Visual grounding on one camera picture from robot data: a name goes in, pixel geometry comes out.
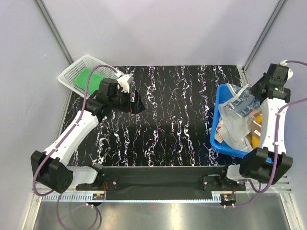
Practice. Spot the aluminium frame rail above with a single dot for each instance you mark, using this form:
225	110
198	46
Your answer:
204	191

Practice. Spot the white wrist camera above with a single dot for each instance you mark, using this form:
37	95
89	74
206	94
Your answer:
290	72
125	82

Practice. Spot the orange floral towel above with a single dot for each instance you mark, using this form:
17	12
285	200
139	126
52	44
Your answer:
253	137

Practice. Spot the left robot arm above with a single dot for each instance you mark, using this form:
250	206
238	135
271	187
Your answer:
50	167

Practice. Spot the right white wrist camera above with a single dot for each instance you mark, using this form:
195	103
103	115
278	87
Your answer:
290	72

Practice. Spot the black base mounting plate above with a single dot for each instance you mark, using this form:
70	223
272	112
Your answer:
158	176

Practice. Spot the blue white patterned towel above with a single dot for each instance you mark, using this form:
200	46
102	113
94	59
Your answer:
243	103

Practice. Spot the white perforated plastic basket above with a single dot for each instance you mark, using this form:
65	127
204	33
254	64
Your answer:
68	76

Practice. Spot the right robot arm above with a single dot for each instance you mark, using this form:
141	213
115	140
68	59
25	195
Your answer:
268	162

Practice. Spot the blue plastic bin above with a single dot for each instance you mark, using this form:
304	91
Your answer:
222	96

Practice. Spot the grey white towel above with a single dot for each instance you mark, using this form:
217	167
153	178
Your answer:
235	129

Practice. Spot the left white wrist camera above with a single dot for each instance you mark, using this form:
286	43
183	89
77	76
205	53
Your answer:
125	82

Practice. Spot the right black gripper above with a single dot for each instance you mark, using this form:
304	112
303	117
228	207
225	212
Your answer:
253	88

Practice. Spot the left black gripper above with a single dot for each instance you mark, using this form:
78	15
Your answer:
136	107

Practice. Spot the green microfiber towel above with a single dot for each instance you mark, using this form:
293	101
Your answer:
81	80

